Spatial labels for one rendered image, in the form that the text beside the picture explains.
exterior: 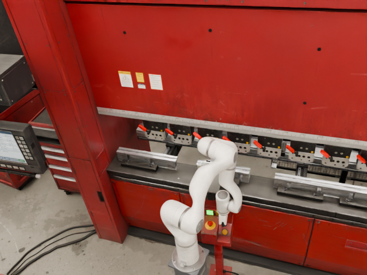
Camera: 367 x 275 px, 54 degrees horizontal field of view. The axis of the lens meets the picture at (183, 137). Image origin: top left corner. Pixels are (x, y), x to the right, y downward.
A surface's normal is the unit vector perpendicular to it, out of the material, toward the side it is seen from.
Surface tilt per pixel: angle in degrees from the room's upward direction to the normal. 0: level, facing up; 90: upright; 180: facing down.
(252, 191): 0
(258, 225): 90
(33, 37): 90
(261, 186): 0
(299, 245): 90
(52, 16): 90
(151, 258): 0
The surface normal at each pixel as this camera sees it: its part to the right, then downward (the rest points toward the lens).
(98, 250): -0.09, -0.76
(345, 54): -0.32, 0.63
